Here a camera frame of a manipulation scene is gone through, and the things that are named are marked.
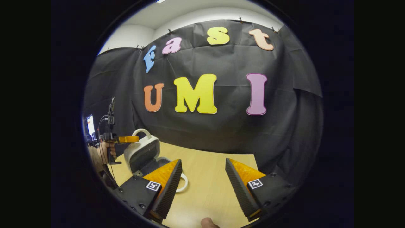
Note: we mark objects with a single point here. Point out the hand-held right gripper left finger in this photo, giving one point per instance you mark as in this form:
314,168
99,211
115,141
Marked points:
169,193

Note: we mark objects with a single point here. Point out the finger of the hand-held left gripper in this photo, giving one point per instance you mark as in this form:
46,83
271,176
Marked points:
128,139

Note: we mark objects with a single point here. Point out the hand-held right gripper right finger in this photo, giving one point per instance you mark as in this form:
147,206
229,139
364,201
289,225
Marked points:
240,190

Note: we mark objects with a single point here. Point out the white suitcase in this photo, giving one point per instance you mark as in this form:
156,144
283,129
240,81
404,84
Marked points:
140,152

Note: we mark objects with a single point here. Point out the computer monitor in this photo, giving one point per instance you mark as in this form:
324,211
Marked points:
90,125

